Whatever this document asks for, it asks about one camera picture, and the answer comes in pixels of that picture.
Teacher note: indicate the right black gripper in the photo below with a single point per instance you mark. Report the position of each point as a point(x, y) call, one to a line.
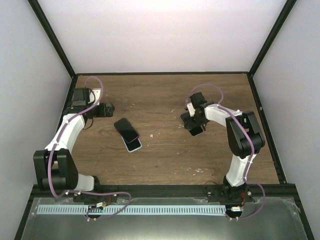
point(189, 125)

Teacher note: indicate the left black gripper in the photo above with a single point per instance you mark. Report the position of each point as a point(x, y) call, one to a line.
point(103, 114)

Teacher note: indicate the black phone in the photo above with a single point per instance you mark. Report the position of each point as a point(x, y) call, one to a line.
point(196, 131)

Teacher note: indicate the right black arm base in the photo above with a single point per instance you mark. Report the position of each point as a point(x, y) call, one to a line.
point(223, 193)

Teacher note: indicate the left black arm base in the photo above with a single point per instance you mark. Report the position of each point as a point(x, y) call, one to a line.
point(92, 197)

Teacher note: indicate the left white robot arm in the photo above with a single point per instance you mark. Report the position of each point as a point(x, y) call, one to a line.
point(54, 166)

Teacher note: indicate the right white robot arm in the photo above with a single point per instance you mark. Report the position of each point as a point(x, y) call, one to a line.
point(244, 135)

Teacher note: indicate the phone in pink case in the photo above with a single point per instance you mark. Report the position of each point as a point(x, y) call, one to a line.
point(126, 130)

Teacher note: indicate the phone in light blue case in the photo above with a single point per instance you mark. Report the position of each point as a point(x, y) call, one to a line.
point(132, 146)

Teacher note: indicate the grey metal front plate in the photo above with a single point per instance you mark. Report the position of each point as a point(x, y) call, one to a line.
point(273, 219)

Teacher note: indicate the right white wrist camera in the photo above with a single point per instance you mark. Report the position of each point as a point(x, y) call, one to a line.
point(190, 109)

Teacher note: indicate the black aluminium frame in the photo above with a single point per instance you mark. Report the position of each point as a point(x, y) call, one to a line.
point(283, 187)

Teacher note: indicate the light blue slotted cable duct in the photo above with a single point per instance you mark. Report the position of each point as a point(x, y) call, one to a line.
point(141, 210)

